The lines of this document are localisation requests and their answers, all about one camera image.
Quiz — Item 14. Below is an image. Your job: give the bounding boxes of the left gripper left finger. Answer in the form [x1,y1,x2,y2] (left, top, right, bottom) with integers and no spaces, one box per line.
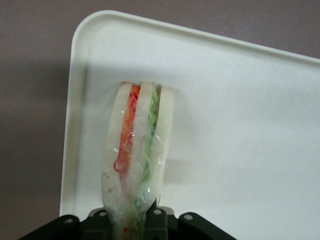
[83,208,116,240]

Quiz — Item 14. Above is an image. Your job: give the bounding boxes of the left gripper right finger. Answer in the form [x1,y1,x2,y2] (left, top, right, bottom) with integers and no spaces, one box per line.
[143,206,179,240]

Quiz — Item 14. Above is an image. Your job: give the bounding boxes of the plastic-wrapped triangle sandwich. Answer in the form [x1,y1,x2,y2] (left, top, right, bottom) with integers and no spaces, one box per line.
[100,81,175,240]

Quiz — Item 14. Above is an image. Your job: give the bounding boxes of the cream rectangular tray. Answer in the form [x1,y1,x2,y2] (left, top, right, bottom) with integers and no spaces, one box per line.
[59,9,320,240]

